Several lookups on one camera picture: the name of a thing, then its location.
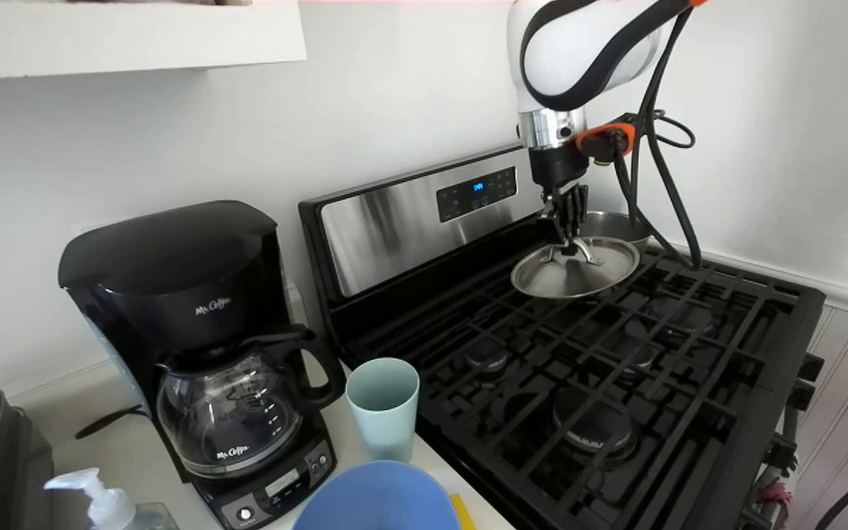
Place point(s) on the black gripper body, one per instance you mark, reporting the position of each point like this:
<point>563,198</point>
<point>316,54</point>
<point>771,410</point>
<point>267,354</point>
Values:
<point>557,167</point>

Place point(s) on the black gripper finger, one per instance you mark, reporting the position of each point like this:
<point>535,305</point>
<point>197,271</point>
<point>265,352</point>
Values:
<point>578,210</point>
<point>555,217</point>

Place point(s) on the silver pot lid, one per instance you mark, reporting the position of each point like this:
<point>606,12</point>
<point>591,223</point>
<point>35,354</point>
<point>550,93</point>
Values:
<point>581,271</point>

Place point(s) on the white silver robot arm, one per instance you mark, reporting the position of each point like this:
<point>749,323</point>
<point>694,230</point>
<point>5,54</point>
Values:
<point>571,45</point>

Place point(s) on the black gas stove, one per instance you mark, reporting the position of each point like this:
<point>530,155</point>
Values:
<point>588,392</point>

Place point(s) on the light blue plastic cup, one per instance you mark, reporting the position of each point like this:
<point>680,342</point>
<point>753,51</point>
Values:
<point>384,405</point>

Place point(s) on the black stove knob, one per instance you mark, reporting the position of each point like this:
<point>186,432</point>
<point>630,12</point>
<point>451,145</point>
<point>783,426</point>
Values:
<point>811,367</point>
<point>783,458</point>
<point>800,392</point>

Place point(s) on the yellow item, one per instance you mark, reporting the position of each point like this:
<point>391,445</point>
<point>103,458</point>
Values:
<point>462,514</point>

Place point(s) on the blue plate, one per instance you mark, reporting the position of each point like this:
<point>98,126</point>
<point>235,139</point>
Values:
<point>375,500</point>

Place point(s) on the black drip coffee maker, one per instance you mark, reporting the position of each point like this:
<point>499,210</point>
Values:
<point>184,285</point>

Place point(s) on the glass coffee carafe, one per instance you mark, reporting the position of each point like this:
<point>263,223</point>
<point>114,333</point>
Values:
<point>228,414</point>

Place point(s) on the white wall shelf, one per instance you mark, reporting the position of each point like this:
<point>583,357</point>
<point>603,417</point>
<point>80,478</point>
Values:
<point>117,33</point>

